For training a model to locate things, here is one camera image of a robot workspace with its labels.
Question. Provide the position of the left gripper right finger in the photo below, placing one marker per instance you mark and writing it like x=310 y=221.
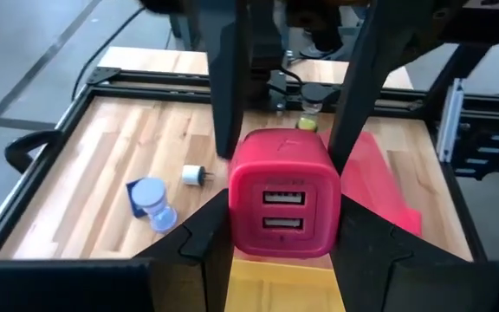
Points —
x=384 y=273

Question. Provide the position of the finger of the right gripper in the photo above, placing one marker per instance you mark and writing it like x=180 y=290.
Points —
x=375 y=65
x=228 y=78

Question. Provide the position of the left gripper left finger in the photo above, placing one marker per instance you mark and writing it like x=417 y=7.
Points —
x=193 y=273

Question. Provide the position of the lavender sand hourglass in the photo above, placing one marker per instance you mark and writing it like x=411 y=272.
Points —
x=152 y=199

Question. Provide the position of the blue rectangular item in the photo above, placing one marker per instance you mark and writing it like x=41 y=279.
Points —
x=133 y=203

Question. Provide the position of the red dual-USB wall charger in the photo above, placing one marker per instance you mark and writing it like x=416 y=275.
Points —
x=284 y=182

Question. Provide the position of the yellow translucent plastic bin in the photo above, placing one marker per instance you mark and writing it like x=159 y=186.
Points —
x=275 y=286

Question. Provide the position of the red translucent plastic bin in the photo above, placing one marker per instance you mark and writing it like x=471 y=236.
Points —
x=375 y=186

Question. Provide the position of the silver aluminium extrusion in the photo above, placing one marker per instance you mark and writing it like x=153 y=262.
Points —
x=451 y=121

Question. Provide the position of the dark metal cart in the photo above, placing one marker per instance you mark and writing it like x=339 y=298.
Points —
x=492 y=151

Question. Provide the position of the black table frame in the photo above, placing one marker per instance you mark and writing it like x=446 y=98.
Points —
x=167 y=92

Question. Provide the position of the white wall charger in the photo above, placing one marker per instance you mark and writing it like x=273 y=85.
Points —
x=192 y=175

